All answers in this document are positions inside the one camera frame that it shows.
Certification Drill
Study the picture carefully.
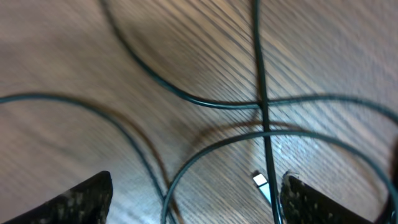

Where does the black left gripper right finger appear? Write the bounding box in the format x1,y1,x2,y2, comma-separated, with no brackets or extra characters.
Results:
280,173,372,224

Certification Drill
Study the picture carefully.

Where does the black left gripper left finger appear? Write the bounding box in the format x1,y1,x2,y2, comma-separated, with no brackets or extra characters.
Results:
5,170,113,224

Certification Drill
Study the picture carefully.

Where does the black cable bundle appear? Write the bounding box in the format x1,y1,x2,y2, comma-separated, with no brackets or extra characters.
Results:
0,0,398,224

